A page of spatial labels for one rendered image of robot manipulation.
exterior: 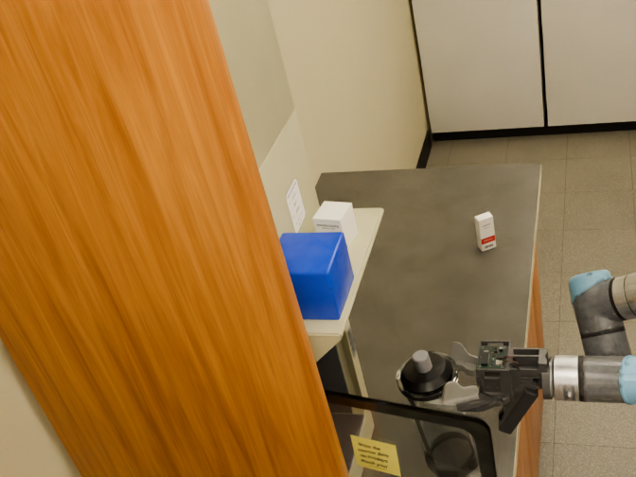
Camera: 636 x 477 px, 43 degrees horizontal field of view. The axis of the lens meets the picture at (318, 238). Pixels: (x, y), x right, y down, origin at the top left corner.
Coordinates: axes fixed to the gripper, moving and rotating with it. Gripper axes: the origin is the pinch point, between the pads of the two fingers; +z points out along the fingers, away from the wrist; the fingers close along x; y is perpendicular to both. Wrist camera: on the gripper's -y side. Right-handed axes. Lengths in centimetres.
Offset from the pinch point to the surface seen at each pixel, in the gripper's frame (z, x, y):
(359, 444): 8.4, 18.4, 5.3
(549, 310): -5, -157, -124
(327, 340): 8.9, 17.2, 26.8
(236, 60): 18, 1, 64
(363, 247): 7.8, -3.3, 27.8
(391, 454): 3.2, 19.3, 4.3
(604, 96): -29, -293, -102
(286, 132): 18, -9, 47
